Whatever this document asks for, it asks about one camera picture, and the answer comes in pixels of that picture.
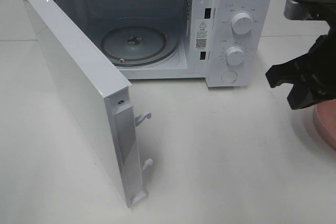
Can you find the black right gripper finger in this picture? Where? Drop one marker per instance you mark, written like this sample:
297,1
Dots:
298,71
303,96

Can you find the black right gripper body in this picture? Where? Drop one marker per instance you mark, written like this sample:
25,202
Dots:
324,67

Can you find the pink round plate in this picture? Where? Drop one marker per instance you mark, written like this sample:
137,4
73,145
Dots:
324,121

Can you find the round white door button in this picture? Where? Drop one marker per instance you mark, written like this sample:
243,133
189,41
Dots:
229,77

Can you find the white microwave door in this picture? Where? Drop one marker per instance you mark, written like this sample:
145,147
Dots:
96,94

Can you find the white lower timer knob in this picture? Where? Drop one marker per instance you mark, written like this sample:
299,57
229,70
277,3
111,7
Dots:
235,56

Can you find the white upper power knob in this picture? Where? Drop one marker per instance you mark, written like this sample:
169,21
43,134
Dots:
242,22

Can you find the white microwave oven body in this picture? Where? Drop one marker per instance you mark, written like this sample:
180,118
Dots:
203,27

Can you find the glass microwave turntable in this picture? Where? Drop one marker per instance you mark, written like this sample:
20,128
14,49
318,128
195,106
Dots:
132,46

